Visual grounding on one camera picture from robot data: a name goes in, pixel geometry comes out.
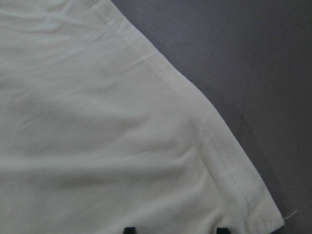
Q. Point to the beige printed t-shirt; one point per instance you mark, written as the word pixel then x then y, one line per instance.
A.
pixel 99 132

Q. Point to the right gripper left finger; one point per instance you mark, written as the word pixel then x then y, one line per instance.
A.
pixel 129 230

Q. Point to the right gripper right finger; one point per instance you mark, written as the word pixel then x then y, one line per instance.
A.
pixel 222 230

